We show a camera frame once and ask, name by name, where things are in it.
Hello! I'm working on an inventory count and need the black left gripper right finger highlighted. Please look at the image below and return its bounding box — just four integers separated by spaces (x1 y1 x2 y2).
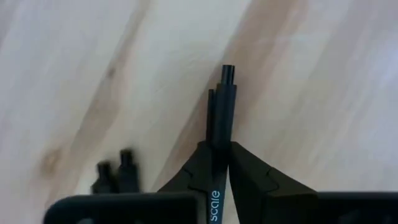
228 142 398 224

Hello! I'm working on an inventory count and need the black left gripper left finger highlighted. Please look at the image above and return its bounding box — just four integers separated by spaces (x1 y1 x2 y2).
43 141 212 224

